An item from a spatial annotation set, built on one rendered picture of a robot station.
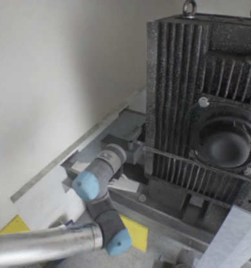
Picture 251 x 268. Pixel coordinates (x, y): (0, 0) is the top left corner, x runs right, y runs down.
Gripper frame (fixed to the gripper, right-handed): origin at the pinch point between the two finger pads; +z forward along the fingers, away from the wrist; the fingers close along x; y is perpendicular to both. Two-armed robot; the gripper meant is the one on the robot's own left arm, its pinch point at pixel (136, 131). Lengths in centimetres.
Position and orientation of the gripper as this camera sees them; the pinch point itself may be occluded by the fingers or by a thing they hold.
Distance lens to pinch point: 74.5
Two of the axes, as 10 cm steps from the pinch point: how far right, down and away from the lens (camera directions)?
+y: -0.4, -8.0, -6.0
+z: 5.1, -5.4, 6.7
